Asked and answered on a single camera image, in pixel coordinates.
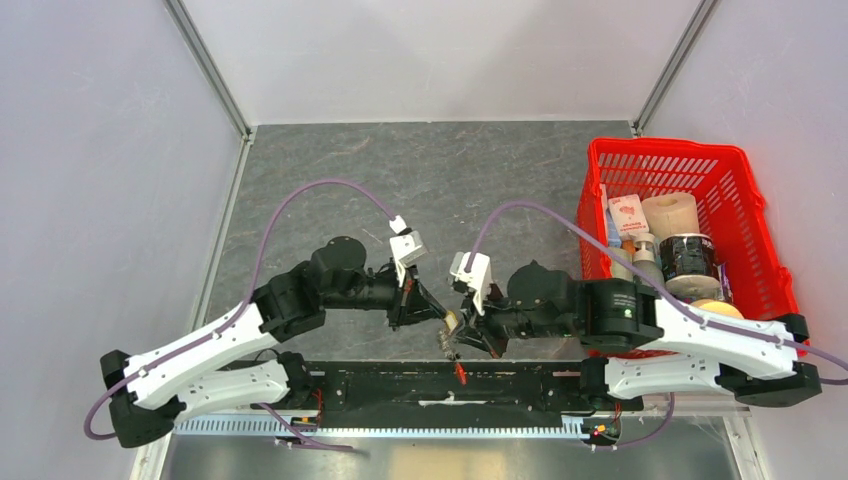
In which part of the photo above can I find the left aluminium frame post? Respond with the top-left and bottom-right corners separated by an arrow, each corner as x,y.
163,0 -> 253,139

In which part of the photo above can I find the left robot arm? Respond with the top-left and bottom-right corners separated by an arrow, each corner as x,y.
100,237 -> 448,448

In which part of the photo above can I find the red plastic basket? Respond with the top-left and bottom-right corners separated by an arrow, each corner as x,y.
576,137 -> 799,320

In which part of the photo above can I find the yellow round sponge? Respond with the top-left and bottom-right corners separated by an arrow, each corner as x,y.
689,299 -> 745,320

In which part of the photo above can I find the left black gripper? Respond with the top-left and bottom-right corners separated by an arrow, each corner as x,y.
324,258 -> 447,332

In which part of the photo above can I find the toilet paper roll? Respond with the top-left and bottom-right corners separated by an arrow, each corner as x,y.
642,192 -> 701,241

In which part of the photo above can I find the purple cable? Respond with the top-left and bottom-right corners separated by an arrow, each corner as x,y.
463,200 -> 848,387
82,178 -> 399,441

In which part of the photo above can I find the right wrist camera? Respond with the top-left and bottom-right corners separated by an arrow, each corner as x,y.
448,252 -> 492,316

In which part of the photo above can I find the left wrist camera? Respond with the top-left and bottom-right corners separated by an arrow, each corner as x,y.
389,215 -> 428,287

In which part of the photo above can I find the white cable duct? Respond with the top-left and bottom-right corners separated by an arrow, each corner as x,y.
174,413 -> 596,440

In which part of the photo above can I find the grey green bottle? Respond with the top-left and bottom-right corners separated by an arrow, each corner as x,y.
609,247 -> 634,282

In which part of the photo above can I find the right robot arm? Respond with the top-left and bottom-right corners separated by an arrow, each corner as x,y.
450,253 -> 822,409

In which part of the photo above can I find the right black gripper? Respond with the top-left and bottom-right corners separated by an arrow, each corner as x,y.
449,277 -> 577,359

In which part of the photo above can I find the right aluminium frame post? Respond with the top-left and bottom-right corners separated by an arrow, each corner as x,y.
630,0 -> 720,137

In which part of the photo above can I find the yellow tagged key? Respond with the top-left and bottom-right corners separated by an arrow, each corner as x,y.
444,311 -> 459,332

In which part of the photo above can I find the green soap dispenser bottle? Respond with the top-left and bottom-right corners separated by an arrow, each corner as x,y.
632,232 -> 665,285

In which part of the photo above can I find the white red carton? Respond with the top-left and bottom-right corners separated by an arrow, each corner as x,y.
607,194 -> 650,241

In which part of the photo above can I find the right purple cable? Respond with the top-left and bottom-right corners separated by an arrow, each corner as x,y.
463,200 -> 848,387

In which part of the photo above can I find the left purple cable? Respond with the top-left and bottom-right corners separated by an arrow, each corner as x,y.
82,178 -> 399,441

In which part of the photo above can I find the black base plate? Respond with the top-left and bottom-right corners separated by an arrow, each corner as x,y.
272,360 -> 644,429

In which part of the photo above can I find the aluminium frame post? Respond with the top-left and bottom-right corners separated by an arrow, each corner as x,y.
163,0 -> 253,139
630,0 -> 720,137

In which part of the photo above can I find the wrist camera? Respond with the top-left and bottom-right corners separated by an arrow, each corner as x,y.
389,215 -> 428,287
448,252 -> 492,316

